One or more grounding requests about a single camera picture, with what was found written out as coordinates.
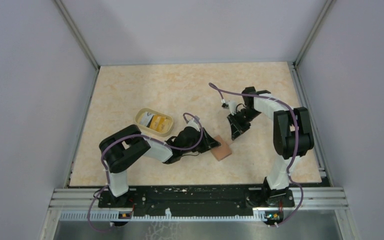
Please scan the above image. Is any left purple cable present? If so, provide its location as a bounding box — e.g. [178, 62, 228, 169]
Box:
[86, 112, 204, 233]

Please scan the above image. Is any white slotted cable duct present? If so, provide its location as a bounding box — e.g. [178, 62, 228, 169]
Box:
[59, 210, 268, 222]

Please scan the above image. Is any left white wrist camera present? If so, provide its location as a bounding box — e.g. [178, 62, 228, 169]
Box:
[186, 115, 201, 132]

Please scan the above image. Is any right aluminium corner post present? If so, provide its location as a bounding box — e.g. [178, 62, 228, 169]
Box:
[292, 0, 337, 69]

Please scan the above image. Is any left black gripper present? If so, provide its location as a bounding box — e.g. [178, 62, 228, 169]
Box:
[182, 127, 221, 155]

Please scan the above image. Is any purple cable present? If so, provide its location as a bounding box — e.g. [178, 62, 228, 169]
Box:
[86, 112, 204, 233]
[208, 82, 305, 229]

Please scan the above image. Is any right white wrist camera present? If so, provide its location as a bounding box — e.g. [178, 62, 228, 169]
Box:
[221, 98, 238, 116]

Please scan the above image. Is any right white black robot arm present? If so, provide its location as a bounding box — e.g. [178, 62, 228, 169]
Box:
[222, 86, 314, 206]

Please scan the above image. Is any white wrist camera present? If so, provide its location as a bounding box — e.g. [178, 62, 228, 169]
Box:
[186, 115, 201, 132]
[221, 98, 238, 116]

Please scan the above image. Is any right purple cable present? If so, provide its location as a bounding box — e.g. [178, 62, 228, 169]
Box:
[208, 82, 305, 229]

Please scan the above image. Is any aluminium corner post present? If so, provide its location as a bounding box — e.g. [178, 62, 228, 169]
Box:
[53, 0, 100, 70]
[292, 0, 337, 69]

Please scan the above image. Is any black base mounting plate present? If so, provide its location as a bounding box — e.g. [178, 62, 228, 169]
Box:
[98, 182, 296, 217]

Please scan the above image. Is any left aluminium corner post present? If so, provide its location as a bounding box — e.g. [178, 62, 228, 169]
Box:
[53, 0, 100, 70]

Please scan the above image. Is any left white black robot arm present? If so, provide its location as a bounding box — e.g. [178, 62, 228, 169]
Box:
[99, 122, 222, 207]

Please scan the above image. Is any beige oval card tray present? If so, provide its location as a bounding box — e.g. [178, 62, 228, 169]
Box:
[134, 107, 175, 137]

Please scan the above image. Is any brown leather card holder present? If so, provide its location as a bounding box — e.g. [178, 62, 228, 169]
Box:
[210, 135, 233, 162]

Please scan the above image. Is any aluminium frame rail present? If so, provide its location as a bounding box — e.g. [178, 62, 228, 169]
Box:
[48, 187, 349, 210]

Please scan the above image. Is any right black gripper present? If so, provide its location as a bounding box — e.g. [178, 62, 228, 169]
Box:
[227, 108, 262, 141]

